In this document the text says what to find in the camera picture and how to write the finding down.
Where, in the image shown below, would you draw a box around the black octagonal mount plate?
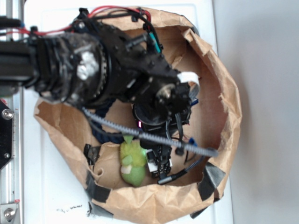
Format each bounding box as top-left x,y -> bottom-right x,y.
0,99 -> 14,170

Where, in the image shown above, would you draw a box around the braided grey cable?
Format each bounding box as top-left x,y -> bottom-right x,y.
82,106 -> 219,185

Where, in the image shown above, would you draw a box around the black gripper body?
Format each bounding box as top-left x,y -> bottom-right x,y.
133,72 -> 201,185

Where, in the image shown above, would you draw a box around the green plush toy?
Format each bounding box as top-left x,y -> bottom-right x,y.
120,135 -> 147,187

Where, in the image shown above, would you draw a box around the white plastic tray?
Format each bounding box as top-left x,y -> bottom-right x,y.
14,3 -> 234,224

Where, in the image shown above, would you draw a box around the red and black wires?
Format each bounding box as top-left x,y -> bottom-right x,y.
0,6 -> 164,54

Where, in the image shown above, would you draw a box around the brown paper bag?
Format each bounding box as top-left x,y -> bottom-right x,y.
34,8 -> 242,224

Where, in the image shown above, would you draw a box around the aluminium rail frame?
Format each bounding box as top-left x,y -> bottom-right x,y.
0,0 -> 25,224

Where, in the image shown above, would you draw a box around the dark blue rope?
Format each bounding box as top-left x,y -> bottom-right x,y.
89,98 -> 199,144

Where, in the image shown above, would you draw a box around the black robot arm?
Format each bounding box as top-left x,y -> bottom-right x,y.
0,6 -> 200,186

